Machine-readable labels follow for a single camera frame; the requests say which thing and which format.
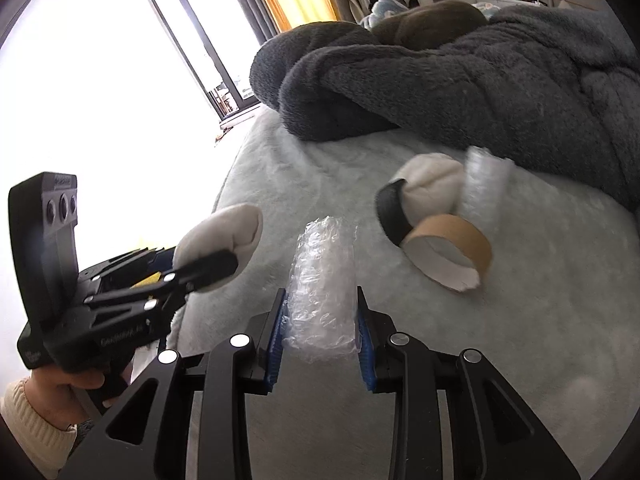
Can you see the grey curtain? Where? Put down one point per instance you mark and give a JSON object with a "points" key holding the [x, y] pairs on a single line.
{"points": [[255, 0]]}

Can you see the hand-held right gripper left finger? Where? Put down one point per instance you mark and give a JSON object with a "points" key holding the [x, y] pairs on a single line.
{"points": [[277, 340]]}

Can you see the black-framed glass sliding door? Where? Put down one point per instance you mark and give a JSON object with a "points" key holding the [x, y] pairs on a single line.
{"points": [[187, 35]]}

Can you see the dark grey fleece blanket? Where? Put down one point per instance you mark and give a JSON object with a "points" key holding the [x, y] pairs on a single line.
{"points": [[450, 85]]}

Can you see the person's left hand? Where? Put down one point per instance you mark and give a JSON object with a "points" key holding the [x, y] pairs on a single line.
{"points": [[55, 395]]}

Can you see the black curved band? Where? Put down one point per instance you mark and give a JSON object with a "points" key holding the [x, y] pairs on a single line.
{"points": [[392, 215]]}

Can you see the bed with grey cover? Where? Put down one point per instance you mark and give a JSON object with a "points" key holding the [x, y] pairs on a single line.
{"points": [[500, 335]]}

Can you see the white sock ball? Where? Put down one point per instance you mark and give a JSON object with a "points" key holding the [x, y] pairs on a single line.
{"points": [[435, 185], [235, 230]]}

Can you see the brown plush pillow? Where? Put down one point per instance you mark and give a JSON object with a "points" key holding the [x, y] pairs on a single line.
{"points": [[430, 20]]}

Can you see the clear bubble wrap roll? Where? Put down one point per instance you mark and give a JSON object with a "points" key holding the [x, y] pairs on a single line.
{"points": [[485, 180], [320, 285]]}

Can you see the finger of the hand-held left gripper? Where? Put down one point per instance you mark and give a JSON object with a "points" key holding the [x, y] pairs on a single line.
{"points": [[210, 267], [125, 262]]}

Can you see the cardboard tape roll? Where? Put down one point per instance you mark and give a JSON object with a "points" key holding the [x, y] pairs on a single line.
{"points": [[460, 232]]}

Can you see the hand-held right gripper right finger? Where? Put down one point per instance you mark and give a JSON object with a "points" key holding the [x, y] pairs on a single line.
{"points": [[364, 355]]}

